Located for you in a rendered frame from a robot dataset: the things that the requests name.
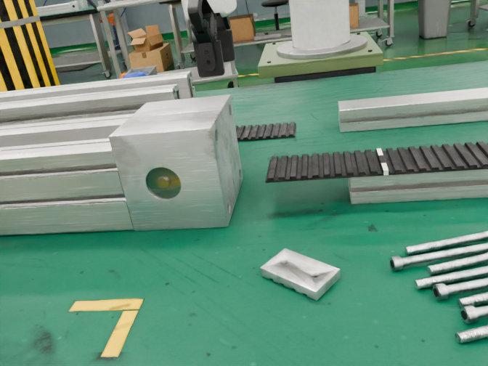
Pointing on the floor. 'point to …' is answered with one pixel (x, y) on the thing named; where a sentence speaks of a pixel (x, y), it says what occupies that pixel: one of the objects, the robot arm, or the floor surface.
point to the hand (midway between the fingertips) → (217, 58)
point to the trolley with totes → (154, 65)
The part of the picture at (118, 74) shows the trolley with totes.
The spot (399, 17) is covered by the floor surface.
